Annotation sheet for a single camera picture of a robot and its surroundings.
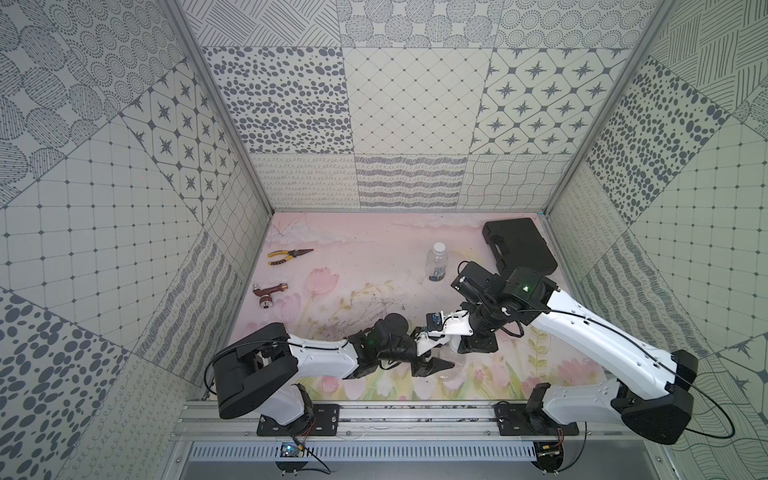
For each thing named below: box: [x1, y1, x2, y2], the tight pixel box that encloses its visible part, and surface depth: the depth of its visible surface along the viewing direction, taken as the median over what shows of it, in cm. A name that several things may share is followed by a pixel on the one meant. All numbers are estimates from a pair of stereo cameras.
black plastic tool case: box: [482, 218, 558, 276], surface depth 107 cm
